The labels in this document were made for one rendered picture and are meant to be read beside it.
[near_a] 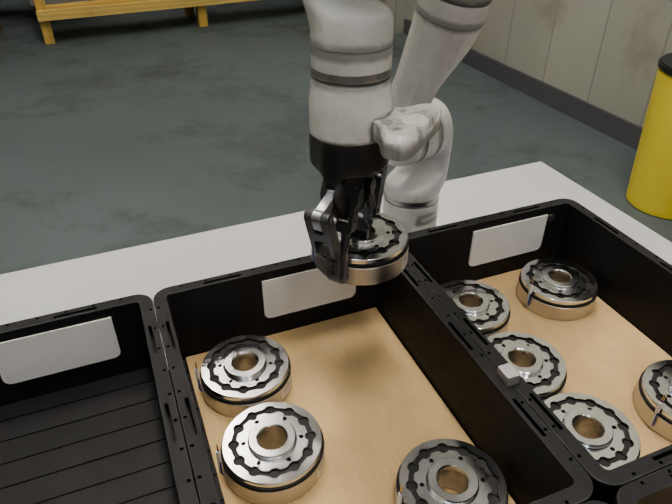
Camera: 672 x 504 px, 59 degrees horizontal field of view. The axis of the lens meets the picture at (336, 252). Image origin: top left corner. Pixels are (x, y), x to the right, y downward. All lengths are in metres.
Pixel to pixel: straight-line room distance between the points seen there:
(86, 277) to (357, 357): 0.61
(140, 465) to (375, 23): 0.48
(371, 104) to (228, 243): 0.73
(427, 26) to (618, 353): 0.48
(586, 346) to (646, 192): 2.16
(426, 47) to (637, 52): 2.84
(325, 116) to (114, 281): 0.72
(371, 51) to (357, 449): 0.40
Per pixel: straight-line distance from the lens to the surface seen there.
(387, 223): 0.66
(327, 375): 0.72
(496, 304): 0.80
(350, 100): 0.50
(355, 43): 0.49
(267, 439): 0.64
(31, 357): 0.74
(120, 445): 0.70
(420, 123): 0.51
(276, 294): 0.74
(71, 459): 0.70
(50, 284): 1.19
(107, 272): 1.18
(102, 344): 0.73
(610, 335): 0.85
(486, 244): 0.86
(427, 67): 0.83
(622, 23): 3.68
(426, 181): 0.96
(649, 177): 2.92
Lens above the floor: 1.35
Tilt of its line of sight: 34 degrees down
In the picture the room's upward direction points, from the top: straight up
